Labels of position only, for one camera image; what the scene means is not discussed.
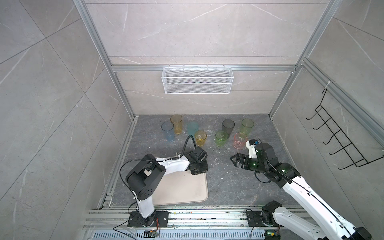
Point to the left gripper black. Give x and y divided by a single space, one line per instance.
205 170

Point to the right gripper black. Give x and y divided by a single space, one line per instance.
245 159

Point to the short clear glass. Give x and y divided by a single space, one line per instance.
209 130

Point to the beige tray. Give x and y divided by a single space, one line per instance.
181 188

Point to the tall blue glass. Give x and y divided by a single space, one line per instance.
168 131

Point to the tall amber glass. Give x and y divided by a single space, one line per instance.
177 121

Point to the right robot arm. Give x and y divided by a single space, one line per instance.
329 225

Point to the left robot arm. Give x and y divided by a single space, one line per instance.
145 177

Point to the short pink glass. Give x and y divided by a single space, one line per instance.
240 140

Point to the short amber glass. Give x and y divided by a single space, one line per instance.
200 137

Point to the short green glass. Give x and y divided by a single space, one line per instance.
221 138

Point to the tall teal glass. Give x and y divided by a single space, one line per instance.
192 128

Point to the tall grey glass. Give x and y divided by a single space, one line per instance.
228 126

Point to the tall green glass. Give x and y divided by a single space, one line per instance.
246 126

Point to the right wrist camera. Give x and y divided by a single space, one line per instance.
251 144

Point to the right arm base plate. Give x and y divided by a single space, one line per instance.
260 219

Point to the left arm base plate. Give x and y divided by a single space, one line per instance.
156 219

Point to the white wire basket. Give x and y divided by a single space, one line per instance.
197 80

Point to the aluminium rail frame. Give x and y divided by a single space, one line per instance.
185 223

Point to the black wire hook rack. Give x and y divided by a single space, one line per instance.
340 137

